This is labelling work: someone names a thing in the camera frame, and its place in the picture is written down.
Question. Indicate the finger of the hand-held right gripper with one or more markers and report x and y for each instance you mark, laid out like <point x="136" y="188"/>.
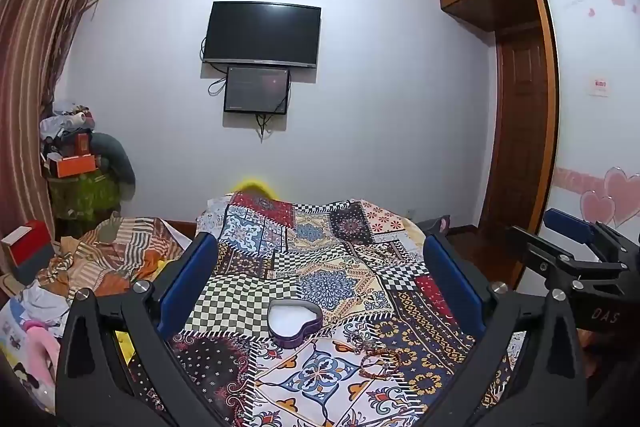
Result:
<point x="570" y="224"/>
<point x="545" y="254"/>

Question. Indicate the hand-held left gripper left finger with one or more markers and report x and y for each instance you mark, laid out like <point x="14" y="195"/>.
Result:
<point x="192" y="268"/>

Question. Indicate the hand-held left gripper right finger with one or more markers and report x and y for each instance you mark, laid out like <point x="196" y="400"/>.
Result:
<point x="450" y="278"/>

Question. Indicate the purple heart-shaped tin box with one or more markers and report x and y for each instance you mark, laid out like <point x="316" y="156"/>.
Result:
<point x="294" y="324"/>

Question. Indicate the white floral sheet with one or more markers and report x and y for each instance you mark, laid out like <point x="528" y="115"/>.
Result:
<point x="212" y="217"/>

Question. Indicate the orange striped blanket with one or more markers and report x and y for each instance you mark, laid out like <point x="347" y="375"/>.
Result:
<point x="115" y="252"/>

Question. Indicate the white heart-sticker wardrobe door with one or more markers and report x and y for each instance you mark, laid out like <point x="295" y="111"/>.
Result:
<point x="600" y="132"/>

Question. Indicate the yellow round object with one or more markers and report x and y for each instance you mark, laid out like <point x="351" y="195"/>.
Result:
<point x="255" y="187"/>

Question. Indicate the brown wooden door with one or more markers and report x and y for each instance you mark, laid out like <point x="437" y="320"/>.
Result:
<point x="520" y="132"/>

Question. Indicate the patchwork patterned blanket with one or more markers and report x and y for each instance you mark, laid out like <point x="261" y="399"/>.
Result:
<point x="320" y="257"/>

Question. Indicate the green patterned cloth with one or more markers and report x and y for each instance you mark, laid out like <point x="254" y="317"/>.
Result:
<point x="85" y="197"/>

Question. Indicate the orange box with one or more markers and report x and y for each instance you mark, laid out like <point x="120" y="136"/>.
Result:
<point x="75" y="166"/>

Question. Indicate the red and white box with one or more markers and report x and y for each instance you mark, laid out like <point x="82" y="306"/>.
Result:
<point x="27" y="252"/>

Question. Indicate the pile of clutter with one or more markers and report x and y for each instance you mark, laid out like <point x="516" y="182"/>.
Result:
<point x="67" y="127"/>

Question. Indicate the brown striped curtain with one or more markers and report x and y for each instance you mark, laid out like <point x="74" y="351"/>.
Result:
<point x="35" y="57"/>

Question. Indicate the small wall sign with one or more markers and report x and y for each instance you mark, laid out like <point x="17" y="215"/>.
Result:
<point x="599" y="87"/>

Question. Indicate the small black wall monitor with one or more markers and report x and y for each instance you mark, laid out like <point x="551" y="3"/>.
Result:
<point x="256" y="89"/>

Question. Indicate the black wall television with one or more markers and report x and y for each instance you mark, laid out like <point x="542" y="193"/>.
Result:
<point x="262" y="32"/>

